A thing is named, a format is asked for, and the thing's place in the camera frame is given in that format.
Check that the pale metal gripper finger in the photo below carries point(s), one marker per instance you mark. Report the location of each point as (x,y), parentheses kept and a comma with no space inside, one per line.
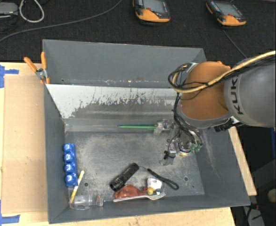
(162,125)
(168,159)

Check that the green pen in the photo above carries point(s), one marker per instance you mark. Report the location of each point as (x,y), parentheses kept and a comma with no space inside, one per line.
(138,126)

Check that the small white and blue container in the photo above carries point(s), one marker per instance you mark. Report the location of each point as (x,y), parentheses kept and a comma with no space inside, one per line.
(155,183)

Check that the small yellow ball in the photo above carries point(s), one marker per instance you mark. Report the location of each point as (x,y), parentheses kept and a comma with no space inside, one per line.
(150,191)

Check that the grey metal bin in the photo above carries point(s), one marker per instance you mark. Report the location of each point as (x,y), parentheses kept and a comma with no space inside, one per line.
(119,154)

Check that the red-brown toy food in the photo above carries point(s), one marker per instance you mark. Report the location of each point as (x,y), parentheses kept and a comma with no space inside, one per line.
(128,192)

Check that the yellow and white stick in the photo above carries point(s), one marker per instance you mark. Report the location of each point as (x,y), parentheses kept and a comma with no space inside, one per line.
(77,185)

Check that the clear glass piece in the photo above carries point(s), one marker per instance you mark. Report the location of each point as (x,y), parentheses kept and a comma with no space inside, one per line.
(82,201)

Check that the blue studded block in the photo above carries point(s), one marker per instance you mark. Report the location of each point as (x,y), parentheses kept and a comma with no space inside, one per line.
(69,166)

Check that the brown cardboard board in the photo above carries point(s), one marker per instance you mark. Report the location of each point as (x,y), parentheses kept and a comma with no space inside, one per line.
(22,138)

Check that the black cylinder on white bracket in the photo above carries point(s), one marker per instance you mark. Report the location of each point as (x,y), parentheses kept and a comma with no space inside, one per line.
(224,126)

